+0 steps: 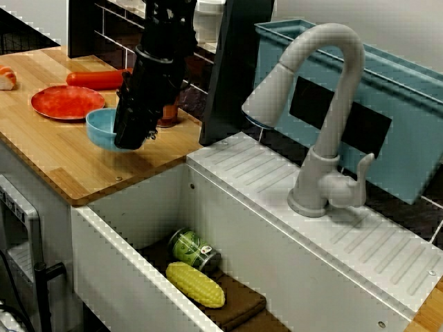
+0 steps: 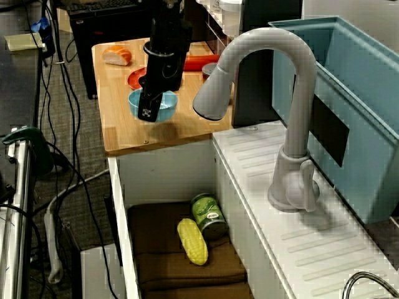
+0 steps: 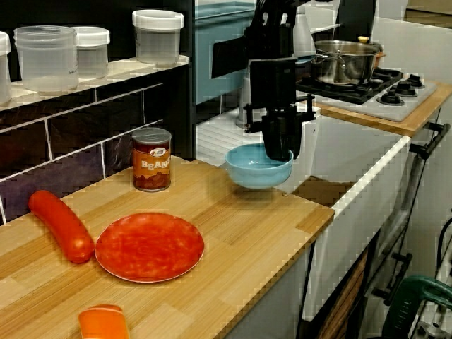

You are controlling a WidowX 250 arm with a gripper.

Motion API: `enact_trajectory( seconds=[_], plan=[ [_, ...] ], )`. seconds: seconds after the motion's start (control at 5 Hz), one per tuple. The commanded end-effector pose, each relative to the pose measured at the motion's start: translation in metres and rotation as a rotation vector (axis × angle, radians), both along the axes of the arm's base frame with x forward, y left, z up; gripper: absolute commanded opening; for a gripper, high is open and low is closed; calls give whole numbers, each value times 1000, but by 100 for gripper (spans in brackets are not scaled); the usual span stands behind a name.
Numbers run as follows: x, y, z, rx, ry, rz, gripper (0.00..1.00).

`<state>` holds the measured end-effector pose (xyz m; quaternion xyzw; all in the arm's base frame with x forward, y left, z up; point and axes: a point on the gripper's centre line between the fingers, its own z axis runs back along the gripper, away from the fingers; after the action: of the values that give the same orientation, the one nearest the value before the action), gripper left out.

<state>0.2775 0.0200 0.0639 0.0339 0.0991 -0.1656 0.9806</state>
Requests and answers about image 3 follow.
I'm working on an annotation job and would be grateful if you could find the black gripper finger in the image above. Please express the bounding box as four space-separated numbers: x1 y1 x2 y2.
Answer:
261 118 294 162
292 118 304 159

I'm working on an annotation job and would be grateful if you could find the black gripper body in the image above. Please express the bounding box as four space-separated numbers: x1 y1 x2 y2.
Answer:
244 58 315 133

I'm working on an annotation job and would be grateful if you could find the light blue bowl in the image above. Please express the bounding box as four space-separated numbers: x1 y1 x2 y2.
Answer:
225 143 295 189

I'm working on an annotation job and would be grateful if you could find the white toy sink unit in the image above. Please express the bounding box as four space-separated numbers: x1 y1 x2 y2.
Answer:
196 97 412 322

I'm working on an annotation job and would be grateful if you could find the grey toy faucet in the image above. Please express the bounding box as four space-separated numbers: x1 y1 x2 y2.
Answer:
235 5 317 130

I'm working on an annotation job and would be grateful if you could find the stainless steel pot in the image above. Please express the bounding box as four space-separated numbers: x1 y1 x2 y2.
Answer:
310 36 386 85

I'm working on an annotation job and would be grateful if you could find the grey toy stove top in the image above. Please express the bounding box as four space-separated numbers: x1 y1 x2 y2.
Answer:
295 66 439 123

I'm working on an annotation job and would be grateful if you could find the clear jar with white lid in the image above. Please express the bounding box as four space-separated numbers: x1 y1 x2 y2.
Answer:
0 30 12 106
72 26 111 80
132 9 185 66

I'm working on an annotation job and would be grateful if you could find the brown beans can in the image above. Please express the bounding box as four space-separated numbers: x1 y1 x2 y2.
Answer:
131 127 172 193

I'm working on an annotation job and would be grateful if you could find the red round plate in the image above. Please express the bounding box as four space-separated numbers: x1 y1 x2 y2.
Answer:
94 212 206 284

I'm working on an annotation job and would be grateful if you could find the brown wooden slat panel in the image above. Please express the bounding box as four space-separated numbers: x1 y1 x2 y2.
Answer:
317 246 370 339

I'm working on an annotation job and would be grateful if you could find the green clamp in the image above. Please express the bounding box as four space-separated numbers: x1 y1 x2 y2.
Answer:
381 275 452 339

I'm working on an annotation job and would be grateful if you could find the dark tiled backsplash shelf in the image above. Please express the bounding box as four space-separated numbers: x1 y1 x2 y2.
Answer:
0 56 194 227

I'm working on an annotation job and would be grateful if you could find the clear lidless plastic jar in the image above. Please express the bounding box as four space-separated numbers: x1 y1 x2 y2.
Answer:
13 25 79 93

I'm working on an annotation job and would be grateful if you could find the red toy sausage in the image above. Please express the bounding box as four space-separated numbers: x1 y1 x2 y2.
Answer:
28 189 95 265

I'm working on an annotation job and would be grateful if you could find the wide black kitchen post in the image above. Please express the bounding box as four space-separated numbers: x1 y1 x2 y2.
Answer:
183 0 198 160

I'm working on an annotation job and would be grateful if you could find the black oven handle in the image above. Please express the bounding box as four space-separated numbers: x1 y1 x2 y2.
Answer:
409 122 452 160

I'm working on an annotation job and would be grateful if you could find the black cabinet handle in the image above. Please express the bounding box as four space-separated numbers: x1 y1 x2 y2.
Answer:
372 252 413 307

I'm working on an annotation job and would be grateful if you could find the black cable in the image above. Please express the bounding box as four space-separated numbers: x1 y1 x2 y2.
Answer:
436 217 452 276

